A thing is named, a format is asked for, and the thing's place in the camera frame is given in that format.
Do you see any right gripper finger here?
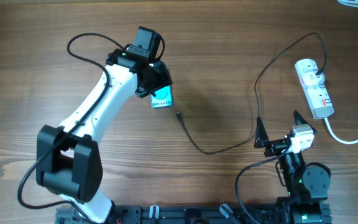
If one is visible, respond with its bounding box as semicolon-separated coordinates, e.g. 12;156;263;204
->
254;116;270;148
293;110;316;133

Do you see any teal Galaxy smartphone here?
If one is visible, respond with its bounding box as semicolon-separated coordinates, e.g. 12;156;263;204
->
150;85;173;109

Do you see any black USB charging cable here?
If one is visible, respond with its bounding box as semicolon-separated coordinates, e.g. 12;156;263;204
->
176;32;328;156

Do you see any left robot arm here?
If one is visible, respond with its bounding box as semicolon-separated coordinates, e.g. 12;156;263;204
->
31;27;172;223

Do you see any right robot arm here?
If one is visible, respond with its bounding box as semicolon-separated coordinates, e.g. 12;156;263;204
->
254;111;333;224

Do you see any white charger plug adapter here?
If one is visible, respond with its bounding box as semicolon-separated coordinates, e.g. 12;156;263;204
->
300;72;325;88

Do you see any white power strip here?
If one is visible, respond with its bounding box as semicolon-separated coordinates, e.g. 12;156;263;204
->
295;58;334;119

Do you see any right camera black cable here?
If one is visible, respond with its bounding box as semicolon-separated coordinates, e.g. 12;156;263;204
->
235;144;291;224

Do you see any camera black cable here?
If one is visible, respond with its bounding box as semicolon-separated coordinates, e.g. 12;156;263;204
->
17;32;127;210
235;144;291;224

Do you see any left camera black cable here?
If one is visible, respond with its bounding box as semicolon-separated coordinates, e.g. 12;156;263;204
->
17;32;127;210

